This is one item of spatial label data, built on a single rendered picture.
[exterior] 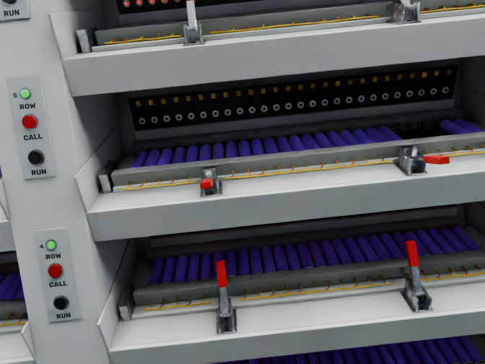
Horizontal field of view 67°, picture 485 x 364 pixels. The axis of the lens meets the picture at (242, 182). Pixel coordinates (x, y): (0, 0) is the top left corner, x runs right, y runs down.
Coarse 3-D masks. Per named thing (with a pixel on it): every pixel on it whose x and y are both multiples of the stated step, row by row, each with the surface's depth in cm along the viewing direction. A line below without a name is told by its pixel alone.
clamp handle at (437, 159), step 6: (414, 150) 47; (414, 156) 47; (420, 156) 47; (426, 156) 44; (432, 156) 43; (438, 156) 42; (444, 156) 41; (426, 162) 44; (432, 162) 42; (438, 162) 41; (444, 162) 41
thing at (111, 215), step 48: (480, 96) 60; (96, 192) 50; (144, 192) 50; (192, 192) 49; (240, 192) 47; (288, 192) 46; (336, 192) 47; (384, 192) 47; (432, 192) 48; (480, 192) 48; (96, 240) 48
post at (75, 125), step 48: (48, 0) 43; (96, 0) 59; (0, 48) 44; (48, 48) 44; (0, 96) 44; (48, 96) 44; (96, 96) 54; (0, 144) 45; (96, 144) 52; (48, 192) 46; (96, 288) 47; (48, 336) 48; (96, 336) 48
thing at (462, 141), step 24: (360, 144) 52; (384, 144) 51; (408, 144) 51; (432, 144) 51; (456, 144) 51; (480, 144) 51; (144, 168) 51; (168, 168) 50; (192, 168) 50; (240, 168) 51; (264, 168) 51
